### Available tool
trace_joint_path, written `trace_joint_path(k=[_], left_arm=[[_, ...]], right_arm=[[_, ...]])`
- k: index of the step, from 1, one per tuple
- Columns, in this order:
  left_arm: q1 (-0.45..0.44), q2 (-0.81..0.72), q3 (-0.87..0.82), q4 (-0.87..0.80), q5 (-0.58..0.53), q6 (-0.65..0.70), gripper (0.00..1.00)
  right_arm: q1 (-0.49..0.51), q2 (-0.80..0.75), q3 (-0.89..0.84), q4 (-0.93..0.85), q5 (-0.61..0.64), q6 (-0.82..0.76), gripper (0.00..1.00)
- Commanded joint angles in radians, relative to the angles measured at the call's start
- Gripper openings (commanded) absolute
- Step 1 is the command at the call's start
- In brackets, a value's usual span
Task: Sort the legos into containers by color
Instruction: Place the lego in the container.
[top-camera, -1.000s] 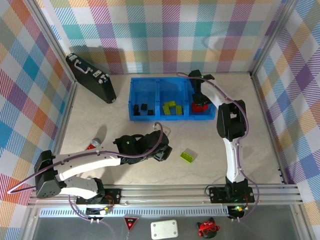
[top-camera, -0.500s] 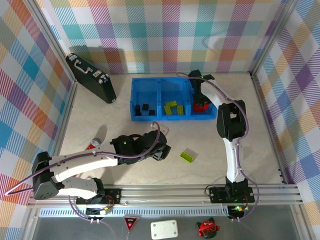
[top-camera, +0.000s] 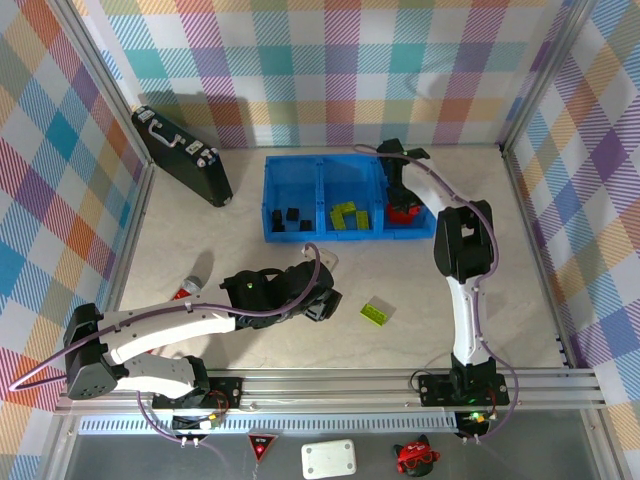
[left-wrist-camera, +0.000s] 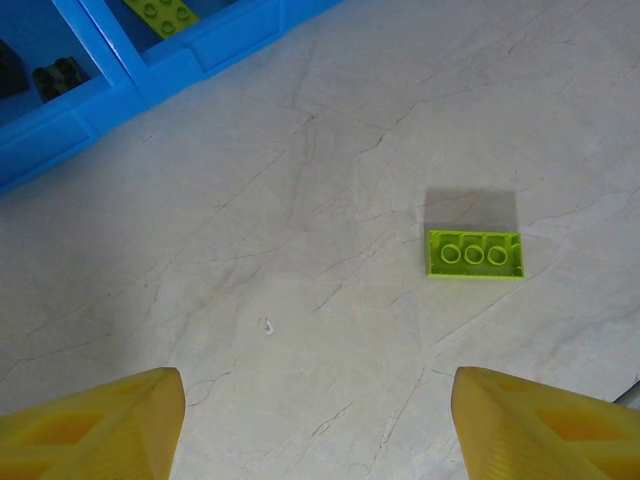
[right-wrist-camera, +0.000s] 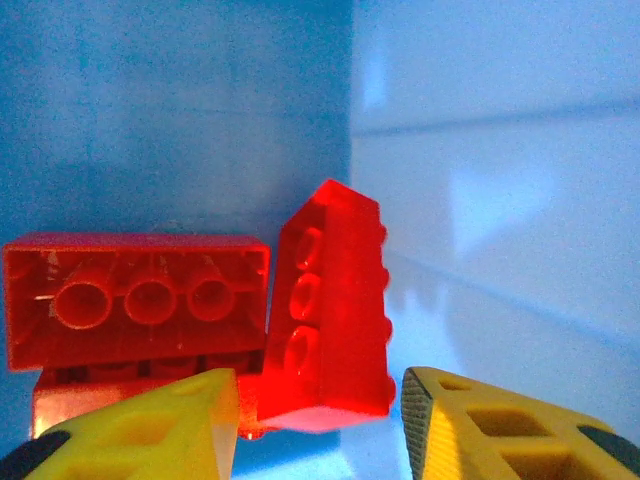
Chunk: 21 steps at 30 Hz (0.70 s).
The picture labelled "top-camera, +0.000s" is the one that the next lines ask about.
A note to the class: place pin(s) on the red triangle sign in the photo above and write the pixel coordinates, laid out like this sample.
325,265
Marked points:
261,445

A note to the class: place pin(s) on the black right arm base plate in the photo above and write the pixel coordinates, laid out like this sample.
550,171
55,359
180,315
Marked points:
435,390

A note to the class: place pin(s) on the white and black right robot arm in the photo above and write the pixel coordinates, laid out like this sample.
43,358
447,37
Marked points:
467,320

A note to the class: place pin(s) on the silver and red can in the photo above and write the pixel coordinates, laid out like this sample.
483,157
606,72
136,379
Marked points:
192,285

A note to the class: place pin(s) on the black briefcase with silver latches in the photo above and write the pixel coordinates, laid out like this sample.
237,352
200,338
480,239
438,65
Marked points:
185,165

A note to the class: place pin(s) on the red cat figure with glasses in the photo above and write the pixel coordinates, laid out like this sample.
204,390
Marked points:
416,456

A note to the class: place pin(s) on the aluminium frame post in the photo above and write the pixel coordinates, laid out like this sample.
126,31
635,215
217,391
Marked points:
547,75
107,85

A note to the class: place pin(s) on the aluminium table side rail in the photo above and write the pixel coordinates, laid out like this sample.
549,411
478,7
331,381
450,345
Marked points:
535,240
132,225

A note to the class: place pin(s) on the blue three-compartment plastic bin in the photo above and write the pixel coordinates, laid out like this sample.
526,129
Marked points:
295,185

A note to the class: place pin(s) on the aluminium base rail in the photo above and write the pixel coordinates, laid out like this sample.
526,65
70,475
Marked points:
325,390

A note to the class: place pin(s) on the small black lego brick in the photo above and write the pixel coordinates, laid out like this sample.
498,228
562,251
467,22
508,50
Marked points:
293,214
277,214
278,226
306,225

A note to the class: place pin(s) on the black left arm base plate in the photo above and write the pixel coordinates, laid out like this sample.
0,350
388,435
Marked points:
227,392

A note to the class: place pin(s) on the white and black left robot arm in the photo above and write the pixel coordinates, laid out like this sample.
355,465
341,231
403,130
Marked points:
165,325

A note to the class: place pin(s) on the white rounded plastic box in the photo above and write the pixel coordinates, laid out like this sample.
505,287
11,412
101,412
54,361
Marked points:
329,457

